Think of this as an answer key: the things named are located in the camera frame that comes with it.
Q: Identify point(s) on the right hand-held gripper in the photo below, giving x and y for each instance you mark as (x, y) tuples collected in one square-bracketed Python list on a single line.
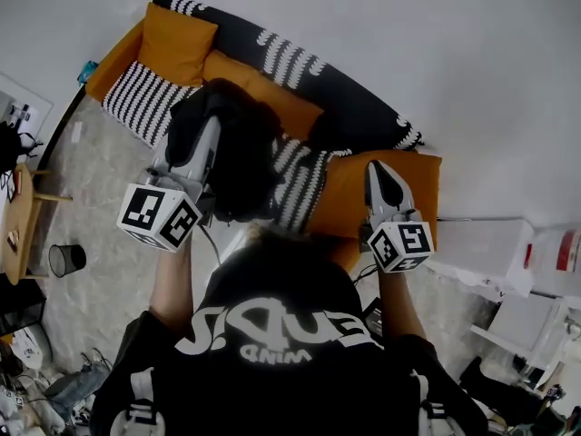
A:
[(408, 243)]

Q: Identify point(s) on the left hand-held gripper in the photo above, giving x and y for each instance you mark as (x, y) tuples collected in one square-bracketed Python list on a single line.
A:
[(154, 216)]

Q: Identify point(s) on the black garment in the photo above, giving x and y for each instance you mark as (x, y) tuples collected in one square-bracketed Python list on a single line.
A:
[(240, 152)]

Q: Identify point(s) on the orange sofa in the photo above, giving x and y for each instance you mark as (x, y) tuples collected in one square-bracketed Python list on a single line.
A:
[(254, 84)]

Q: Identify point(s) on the person's right forearm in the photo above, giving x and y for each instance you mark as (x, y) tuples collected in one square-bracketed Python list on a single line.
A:
[(399, 302)]

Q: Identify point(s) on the person's left forearm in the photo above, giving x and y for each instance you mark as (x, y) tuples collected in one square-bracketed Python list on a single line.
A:
[(174, 284)]

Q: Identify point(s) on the orange square cushion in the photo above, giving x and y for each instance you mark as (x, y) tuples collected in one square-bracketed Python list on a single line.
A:
[(349, 198), (177, 43)]

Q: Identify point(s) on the black white striped throw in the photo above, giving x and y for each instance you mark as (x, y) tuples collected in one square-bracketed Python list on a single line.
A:
[(140, 98), (297, 184)]

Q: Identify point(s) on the white box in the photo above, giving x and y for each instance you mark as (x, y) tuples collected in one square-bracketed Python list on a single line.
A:
[(481, 248)]

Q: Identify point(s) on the black blanket white pattern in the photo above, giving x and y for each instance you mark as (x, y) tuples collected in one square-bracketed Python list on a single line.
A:
[(345, 93)]

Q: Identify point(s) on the black floor device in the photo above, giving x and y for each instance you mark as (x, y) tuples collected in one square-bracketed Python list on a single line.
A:
[(374, 318)]

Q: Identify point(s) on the teal object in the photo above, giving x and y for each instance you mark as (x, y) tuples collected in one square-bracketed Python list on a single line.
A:
[(87, 72)]

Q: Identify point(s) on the white package red label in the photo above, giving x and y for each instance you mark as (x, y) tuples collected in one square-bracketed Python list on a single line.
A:
[(563, 252)]

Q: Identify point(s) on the white shelf unit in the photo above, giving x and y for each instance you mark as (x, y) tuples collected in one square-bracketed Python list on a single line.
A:
[(522, 325)]

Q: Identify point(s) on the black bag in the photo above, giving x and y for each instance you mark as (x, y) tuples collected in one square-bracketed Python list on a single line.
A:
[(9, 145)]

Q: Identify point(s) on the round wooden table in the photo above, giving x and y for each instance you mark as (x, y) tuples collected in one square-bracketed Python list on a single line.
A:
[(20, 225)]

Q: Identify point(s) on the person's black printed t-shirt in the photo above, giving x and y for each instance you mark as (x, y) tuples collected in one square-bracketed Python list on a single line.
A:
[(281, 379)]

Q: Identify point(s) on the black boot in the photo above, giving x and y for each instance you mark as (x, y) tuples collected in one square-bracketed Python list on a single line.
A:
[(499, 395)]

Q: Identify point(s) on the black storage box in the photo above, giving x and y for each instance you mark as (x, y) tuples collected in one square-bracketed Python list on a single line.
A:
[(20, 307)]

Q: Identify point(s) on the gray crumpled cloth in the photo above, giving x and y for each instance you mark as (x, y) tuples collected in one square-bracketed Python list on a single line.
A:
[(75, 386)]

